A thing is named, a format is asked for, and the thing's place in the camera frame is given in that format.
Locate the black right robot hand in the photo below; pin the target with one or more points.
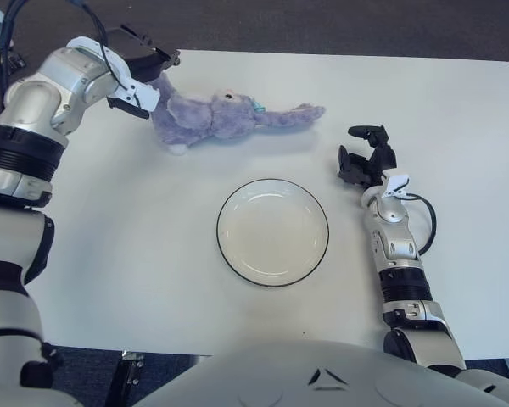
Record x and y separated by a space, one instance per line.
384 159

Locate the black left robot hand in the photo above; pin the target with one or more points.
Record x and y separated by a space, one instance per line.
135 55

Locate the purple plush rabbit doll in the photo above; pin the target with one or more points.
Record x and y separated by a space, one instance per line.
220 118

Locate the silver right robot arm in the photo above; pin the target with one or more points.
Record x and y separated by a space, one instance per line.
396 246

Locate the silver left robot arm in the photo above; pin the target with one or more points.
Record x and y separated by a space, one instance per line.
38 106

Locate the white plate with black rim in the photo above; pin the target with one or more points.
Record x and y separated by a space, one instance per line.
273 233

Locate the dark cardboard box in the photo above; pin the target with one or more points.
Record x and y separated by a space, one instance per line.
12 61

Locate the grey robot torso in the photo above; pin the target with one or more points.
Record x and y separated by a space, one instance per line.
322 381

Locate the metal table bracket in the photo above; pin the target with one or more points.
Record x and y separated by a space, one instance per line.
129 377

